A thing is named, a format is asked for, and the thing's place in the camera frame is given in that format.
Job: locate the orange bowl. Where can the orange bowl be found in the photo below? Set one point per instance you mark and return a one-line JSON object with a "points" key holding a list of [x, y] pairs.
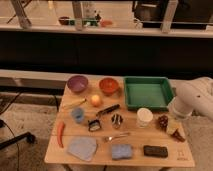
{"points": [[108, 85]]}

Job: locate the yellow banana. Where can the yellow banana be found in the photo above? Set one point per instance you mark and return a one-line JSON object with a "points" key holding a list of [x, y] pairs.
{"points": [[75, 103]]}

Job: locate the white paper cup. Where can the white paper cup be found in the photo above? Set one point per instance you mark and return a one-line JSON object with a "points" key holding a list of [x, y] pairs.
{"points": [[144, 117]]}

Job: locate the small black metal tin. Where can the small black metal tin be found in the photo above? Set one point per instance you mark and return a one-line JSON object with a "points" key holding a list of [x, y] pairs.
{"points": [[94, 125]]}

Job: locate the blue plastic cup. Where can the blue plastic cup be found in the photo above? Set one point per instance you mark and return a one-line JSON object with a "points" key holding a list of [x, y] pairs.
{"points": [[78, 115]]}

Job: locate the metal spoon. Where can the metal spoon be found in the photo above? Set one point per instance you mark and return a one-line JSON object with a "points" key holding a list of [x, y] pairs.
{"points": [[110, 138]]}

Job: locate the green plastic tray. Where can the green plastic tray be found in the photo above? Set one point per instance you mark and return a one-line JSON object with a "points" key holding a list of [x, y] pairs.
{"points": [[154, 93]]}

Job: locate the blue sponge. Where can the blue sponge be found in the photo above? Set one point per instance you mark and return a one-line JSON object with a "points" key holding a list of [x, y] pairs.
{"points": [[121, 151]]}

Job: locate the black sponge block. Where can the black sponge block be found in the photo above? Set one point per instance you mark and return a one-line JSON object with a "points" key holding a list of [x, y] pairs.
{"points": [[155, 151]]}

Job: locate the purple bowl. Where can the purple bowl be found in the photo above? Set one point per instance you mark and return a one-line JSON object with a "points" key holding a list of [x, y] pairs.
{"points": [[77, 83]]}

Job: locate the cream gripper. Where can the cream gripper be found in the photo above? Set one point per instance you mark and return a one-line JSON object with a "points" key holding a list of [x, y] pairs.
{"points": [[172, 126]]}

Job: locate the black chair base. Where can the black chair base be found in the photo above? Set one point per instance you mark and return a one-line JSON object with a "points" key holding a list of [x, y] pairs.
{"points": [[30, 138]]}

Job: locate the dark red background bowl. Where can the dark red background bowl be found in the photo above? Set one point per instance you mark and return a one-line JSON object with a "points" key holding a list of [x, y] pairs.
{"points": [[64, 20]]}

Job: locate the orange background plate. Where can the orange background plate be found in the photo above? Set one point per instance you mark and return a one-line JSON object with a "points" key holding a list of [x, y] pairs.
{"points": [[106, 23]]}

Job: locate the blue folded cloth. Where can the blue folded cloth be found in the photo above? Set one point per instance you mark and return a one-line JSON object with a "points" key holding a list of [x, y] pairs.
{"points": [[82, 147]]}

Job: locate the orange round fruit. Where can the orange round fruit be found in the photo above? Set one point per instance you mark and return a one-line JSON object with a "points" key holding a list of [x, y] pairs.
{"points": [[95, 100]]}

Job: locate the red chili pepper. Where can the red chili pepper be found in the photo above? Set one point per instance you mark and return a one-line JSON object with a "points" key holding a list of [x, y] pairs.
{"points": [[60, 129]]}

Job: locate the dark red grape bunch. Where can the dark red grape bunch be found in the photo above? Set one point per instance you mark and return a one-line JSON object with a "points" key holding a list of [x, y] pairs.
{"points": [[163, 121]]}

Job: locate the wooden table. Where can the wooden table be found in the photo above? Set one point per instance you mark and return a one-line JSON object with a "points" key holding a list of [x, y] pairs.
{"points": [[179, 153]]}

